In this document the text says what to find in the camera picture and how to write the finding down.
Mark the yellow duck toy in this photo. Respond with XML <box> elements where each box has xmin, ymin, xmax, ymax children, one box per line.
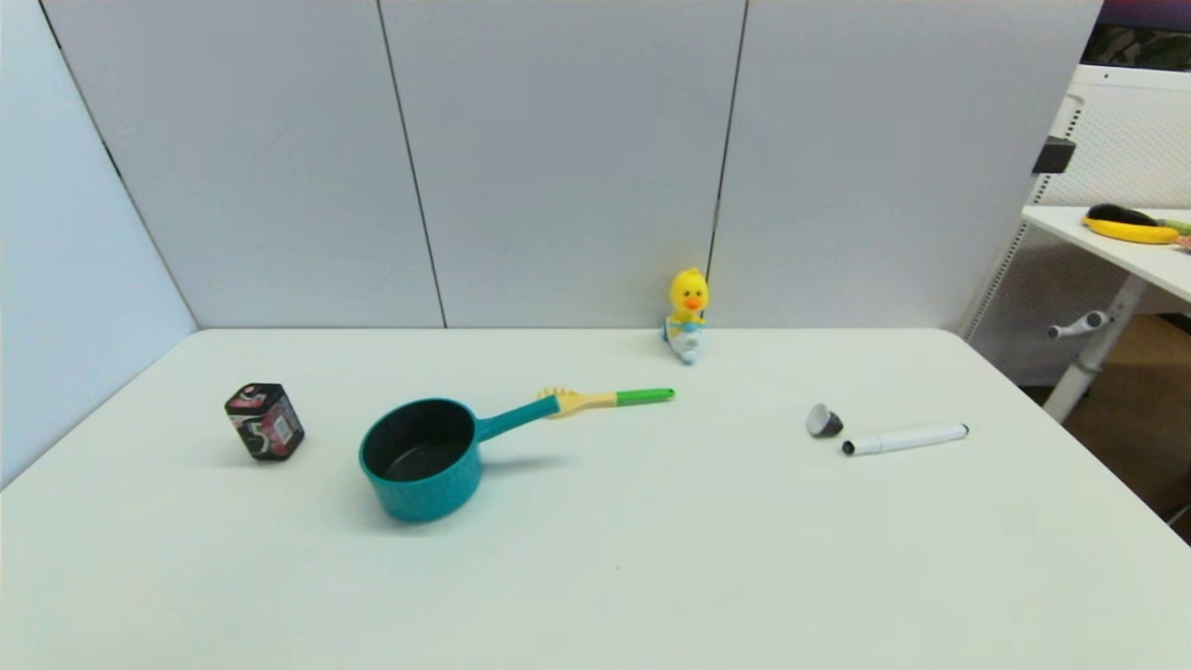
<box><xmin>662</xmin><ymin>268</ymin><xmax>711</xmax><ymax>366</ymax></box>

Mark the yellow toy fork green handle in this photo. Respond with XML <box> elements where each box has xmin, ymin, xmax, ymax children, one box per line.
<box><xmin>537</xmin><ymin>387</ymin><xmax>676</xmax><ymax>420</ymax></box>

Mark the white marker pen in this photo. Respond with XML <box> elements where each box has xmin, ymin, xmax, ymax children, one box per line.
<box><xmin>841</xmin><ymin>423</ymin><xmax>970</xmax><ymax>458</ymax></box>

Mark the teal saucepan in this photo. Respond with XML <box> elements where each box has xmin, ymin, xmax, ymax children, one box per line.
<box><xmin>358</xmin><ymin>395</ymin><xmax>561</xmax><ymax>524</ymax></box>

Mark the black partition clamp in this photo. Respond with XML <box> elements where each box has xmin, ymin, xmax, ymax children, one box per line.
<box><xmin>1032</xmin><ymin>136</ymin><xmax>1077</xmax><ymax>176</ymax></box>

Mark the white side table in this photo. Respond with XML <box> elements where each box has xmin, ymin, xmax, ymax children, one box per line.
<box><xmin>1022</xmin><ymin>205</ymin><xmax>1191</xmax><ymax>424</ymax></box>

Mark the yellow banana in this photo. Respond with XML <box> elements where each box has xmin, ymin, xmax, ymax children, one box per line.
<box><xmin>1081</xmin><ymin>216</ymin><xmax>1183</xmax><ymax>246</ymax></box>

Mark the black box with red print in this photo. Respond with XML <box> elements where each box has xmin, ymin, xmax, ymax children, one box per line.
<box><xmin>224</xmin><ymin>382</ymin><xmax>306</xmax><ymax>462</ymax></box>

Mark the grey table crank handle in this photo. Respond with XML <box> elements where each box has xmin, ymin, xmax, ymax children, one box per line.
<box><xmin>1047</xmin><ymin>311</ymin><xmax>1113</xmax><ymax>340</ymax></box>

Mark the white perforated panel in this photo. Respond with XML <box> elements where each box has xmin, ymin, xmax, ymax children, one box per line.
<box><xmin>963</xmin><ymin>63</ymin><xmax>1191</xmax><ymax>387</ymax></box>

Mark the black oval object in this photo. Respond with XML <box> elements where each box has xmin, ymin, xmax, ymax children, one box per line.
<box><xmin>1087</xmin><ymin>203</ymin><xmax>1160</xmax><ymax>227</ymax></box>

